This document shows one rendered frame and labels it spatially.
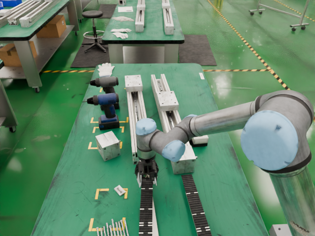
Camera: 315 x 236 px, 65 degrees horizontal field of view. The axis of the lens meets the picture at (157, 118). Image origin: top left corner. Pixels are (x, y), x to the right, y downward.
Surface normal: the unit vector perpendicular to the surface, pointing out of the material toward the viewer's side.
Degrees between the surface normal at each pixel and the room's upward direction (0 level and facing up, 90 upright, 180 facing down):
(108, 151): 90
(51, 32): 90
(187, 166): 90
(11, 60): 90
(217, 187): 0
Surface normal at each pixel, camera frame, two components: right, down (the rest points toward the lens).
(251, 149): -0.68, 0.36
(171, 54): 0.02, 0.60
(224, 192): 0.01, -0.80
